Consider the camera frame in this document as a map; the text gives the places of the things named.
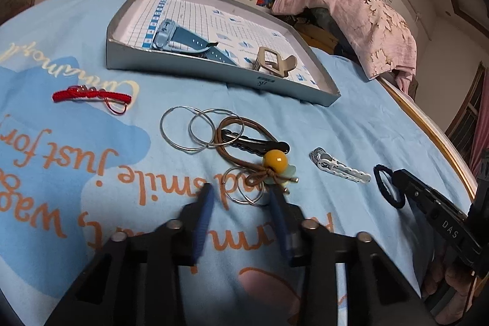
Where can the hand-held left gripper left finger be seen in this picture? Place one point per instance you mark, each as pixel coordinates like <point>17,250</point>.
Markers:
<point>201,224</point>

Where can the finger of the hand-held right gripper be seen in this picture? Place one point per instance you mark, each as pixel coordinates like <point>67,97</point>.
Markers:
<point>431,209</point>

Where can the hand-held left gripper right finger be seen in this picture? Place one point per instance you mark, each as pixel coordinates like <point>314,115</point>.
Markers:
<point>280,224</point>

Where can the small silver hoop earring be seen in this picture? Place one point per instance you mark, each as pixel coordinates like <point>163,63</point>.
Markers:
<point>224,184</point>
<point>252,203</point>

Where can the black hair clip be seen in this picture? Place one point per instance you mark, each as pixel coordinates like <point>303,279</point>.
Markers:
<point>280,147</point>

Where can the white hair clip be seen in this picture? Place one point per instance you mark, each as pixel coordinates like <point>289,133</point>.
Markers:
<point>344,167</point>

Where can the large silver hoop earring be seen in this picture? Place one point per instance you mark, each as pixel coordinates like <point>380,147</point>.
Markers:
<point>161,127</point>
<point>190,127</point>

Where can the beige hair claw clip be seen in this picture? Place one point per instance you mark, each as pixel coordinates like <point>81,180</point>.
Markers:
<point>284,67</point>

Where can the grey cardboard tray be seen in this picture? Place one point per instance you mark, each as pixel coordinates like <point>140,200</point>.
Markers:
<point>172,64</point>

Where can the person's right hand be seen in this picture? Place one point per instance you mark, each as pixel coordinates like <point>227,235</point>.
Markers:
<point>454,278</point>

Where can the light blue printed blanket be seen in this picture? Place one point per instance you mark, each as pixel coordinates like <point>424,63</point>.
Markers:
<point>95,196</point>

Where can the pink floral cloth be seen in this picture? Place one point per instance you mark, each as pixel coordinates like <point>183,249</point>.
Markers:
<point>363,16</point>

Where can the dark grey cloth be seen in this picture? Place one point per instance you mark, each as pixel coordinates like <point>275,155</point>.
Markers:
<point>324,22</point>

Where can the wooden window frame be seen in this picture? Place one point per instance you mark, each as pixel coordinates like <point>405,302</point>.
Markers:
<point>468,112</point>

